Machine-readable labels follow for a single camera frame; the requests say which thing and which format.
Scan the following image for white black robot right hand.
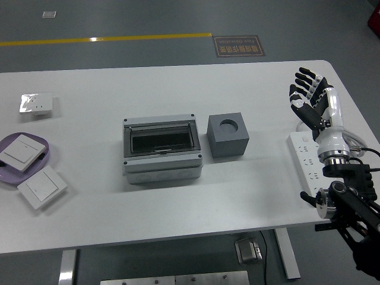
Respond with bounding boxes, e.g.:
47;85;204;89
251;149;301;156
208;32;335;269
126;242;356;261
289;66;352;160

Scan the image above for grey electrical box clear lid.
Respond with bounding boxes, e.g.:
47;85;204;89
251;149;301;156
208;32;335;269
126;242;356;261
122;113;204;185

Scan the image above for grey cube with round hole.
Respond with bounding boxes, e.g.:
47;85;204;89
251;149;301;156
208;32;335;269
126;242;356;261
207;112;249;161

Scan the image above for silver floor outlet box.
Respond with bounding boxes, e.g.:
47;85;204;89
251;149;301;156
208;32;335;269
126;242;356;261
234;237;264;264

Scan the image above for white power strip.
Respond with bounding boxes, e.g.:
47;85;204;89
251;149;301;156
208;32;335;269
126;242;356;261
287;132;331;208

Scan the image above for red object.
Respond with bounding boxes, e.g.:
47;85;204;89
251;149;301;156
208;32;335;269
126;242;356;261
367;0;380;31

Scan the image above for white table leg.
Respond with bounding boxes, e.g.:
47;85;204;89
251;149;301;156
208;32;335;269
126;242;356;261
273;229;301;280
58;249;77;285

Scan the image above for brown floor sign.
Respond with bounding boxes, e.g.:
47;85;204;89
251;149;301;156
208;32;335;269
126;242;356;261
212;35;265;58

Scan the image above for yellow floor tape line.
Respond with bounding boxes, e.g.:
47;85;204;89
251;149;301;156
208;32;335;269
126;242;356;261
0;32;212;48

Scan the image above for purple tray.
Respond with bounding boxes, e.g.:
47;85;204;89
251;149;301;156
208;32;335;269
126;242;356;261
0;132;51;185

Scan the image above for black cable under table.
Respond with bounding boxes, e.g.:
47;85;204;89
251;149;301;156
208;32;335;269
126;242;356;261
259;230;268;285

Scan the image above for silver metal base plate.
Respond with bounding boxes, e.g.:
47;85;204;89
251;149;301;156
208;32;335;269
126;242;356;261
175;270;250;285
100;275;176;285

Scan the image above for white wall socket in wrap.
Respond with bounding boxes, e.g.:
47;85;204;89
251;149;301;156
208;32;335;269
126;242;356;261
19;93;54;115

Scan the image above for white wall switch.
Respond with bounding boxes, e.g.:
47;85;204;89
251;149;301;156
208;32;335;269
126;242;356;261
17;165;68;210
0;134;48;172

